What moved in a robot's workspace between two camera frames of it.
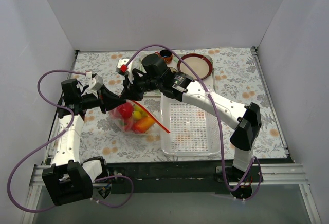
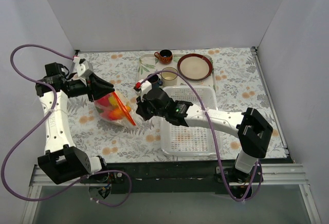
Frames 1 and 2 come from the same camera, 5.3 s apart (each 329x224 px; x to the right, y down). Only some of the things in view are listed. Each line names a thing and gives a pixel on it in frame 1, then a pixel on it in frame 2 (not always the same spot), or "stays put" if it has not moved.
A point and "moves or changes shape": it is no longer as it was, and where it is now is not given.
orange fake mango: [144, 124] to [117, 113]
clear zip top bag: [132, 117] moves or changes shape
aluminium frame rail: [283, 174] stays put
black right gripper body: [137, 84] to [141, 109]
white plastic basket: [187, 130] stays put
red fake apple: [126, 109] moves or changes shape
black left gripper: [103, 103] to [90, 87]
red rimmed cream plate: [201, 64] stays put
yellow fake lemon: [136, 114] moves or changes shape
